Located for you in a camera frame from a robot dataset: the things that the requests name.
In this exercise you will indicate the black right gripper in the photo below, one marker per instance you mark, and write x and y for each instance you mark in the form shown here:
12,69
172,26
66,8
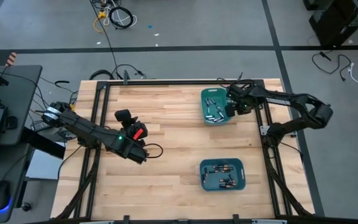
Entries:
244,98

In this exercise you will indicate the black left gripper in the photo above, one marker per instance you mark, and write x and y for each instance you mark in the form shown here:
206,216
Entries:
132,127

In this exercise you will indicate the light teal plastic bin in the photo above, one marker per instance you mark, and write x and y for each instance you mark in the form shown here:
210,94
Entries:
214,93

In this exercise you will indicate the silver and black battery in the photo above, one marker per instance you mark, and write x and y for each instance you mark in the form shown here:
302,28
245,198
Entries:
210,101

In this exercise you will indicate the dark blue-teal plastic bin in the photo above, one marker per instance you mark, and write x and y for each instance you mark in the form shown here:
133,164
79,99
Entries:
213,182

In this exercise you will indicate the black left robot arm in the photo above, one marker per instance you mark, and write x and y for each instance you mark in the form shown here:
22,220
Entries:
82,127

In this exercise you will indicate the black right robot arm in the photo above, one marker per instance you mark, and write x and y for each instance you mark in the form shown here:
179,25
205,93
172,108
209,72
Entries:
291,99

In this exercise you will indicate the yellow plug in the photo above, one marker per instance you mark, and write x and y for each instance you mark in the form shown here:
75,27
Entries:
72,106

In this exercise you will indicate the white board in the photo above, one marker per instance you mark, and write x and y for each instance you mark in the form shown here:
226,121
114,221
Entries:
45,165

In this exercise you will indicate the black power adapter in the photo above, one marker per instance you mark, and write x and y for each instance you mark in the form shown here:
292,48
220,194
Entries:
37,126

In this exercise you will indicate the grey desk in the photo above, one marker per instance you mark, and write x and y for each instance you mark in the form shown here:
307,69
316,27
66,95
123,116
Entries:
23,93

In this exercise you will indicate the black cabinet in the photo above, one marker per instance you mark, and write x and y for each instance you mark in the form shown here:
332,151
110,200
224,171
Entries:
337,21

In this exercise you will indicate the small black desk device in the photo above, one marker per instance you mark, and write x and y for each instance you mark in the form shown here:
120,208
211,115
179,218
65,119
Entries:
11,122

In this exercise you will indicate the white light bar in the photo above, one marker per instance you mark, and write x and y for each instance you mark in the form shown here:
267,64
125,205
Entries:
269,221

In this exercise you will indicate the black caster wheel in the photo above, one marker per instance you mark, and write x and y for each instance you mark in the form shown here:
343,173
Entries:
26,206

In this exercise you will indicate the black computer mouse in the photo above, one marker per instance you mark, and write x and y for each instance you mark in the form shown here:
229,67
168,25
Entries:
0,193

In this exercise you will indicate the black frame clamp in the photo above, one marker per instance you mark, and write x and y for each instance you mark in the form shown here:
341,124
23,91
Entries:
239,77
125,77
126,218
235,218

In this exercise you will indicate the black aluminium table frame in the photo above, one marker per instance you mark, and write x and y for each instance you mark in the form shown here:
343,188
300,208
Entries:
179,82

